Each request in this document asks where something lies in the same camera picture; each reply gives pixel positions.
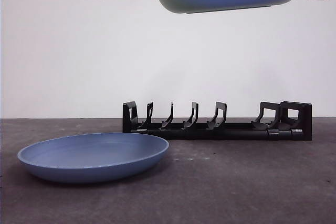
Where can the black plastic plate rack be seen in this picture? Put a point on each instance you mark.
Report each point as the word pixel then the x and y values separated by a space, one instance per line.
pixel 223 133

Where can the blue round plate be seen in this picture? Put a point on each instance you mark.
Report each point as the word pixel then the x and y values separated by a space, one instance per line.
pixel 92 155

